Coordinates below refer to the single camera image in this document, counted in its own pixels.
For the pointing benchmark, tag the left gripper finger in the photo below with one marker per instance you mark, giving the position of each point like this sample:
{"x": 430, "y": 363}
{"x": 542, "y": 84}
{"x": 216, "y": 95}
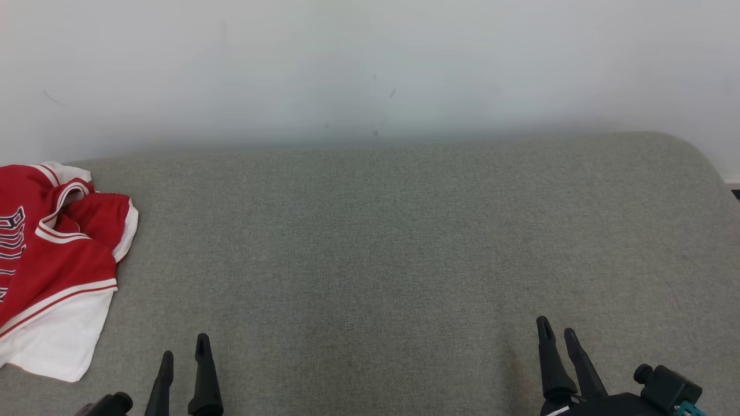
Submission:
{"x": 206, "y": 387}
{"x": 161, "y": 393}

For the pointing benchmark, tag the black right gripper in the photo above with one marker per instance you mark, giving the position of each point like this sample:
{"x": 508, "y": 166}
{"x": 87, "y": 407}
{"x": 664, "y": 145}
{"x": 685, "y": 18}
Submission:
{"x": 607, "y": 407}

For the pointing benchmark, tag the red basketball jersey white sleeves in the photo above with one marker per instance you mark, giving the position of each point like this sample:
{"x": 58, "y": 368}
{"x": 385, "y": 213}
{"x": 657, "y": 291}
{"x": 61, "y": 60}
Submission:
{"x": 58, "y": 271}

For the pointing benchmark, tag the grey fabric sofa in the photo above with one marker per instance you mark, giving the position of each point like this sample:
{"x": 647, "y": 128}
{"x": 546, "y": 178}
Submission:
{"x": 370, "y": 242}

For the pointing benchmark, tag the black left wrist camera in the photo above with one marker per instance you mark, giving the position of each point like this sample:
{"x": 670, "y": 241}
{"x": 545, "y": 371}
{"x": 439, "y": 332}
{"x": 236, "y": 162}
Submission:
{"x": 110, "y": 405}

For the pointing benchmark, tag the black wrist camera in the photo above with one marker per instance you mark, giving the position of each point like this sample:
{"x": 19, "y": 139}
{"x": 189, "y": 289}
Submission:
{"x": 110, "y": 405}
{"x": 670, "y": 384}

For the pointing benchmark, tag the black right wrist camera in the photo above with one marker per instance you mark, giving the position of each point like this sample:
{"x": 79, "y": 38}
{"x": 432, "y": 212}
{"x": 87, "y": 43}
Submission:
{"x": 670, "y": 384}

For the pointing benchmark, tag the white wall baseboard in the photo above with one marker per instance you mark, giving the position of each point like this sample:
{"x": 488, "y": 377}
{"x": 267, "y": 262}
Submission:
{"x": 733, "y": 182}

